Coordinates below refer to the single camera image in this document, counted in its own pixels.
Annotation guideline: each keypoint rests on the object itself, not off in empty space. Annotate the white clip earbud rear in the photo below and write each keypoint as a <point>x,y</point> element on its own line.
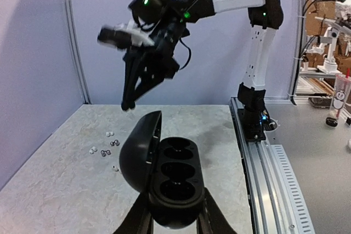
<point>109,134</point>

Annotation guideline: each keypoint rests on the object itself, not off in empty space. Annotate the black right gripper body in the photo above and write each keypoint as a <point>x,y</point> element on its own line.
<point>151,55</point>

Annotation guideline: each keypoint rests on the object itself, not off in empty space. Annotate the black earbud charging case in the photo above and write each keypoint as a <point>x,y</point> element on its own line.
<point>168,171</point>

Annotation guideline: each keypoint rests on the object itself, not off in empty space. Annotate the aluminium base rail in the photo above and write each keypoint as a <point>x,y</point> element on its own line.
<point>276,201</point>

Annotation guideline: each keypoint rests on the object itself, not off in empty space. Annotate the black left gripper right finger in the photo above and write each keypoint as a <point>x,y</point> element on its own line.
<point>211,219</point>

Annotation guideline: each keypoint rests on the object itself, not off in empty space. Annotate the plastic drink cup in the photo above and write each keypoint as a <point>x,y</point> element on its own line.
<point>340,95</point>

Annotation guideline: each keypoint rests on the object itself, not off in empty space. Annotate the white clip earbud right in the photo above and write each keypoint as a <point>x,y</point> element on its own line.
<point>92,150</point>

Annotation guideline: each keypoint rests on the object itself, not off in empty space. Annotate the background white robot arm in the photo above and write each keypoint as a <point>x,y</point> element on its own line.
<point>329,39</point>

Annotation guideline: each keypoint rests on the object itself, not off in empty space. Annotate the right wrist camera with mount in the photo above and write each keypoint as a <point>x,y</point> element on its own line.
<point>124,36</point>

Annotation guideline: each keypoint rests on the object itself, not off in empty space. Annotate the white clip earbud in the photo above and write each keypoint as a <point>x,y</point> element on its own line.
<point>109,134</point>
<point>92,150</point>

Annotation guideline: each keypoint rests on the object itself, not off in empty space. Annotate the cardboard boxes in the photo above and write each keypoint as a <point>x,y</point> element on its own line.
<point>314,30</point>

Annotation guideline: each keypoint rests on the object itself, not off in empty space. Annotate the left aluminium frame post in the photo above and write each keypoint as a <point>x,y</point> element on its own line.
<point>75,52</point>

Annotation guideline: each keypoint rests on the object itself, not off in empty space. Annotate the purple chrome clip earbud right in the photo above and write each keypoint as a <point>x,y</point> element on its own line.
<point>105,153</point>

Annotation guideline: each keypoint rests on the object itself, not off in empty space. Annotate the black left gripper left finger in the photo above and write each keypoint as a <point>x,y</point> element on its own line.
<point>139,219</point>

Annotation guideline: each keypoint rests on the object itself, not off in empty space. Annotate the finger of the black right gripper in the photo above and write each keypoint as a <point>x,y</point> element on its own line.
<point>130,80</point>
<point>148,86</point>

